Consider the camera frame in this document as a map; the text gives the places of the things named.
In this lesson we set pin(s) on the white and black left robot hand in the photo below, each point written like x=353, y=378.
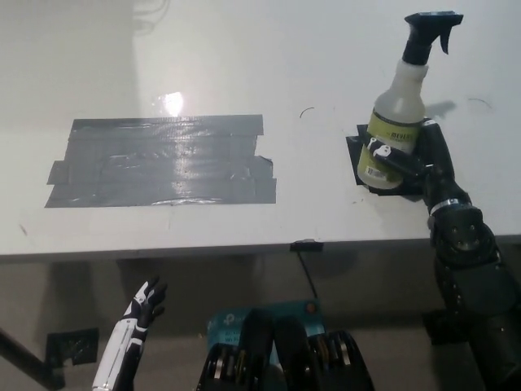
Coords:
x=122, y=346

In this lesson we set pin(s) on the black ribbed robot torso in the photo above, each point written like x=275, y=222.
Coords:
x=285, y=354

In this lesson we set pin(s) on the grey duct tape patch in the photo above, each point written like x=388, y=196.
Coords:
x=163, y=163

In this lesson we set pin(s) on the teal router box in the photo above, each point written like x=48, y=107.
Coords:
x=228, y=322

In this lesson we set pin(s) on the black floor tape mark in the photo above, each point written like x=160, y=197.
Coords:
x=73, y=346

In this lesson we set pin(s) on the white spray bottle black trigger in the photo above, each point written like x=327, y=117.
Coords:
x=401, y=106

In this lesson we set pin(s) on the black tape square patch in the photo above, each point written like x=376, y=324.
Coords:
x=353, y=156

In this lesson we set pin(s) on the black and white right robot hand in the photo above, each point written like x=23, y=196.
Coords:
x=437, y=163

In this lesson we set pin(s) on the black metal table leg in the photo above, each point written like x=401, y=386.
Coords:
x=28, y=356

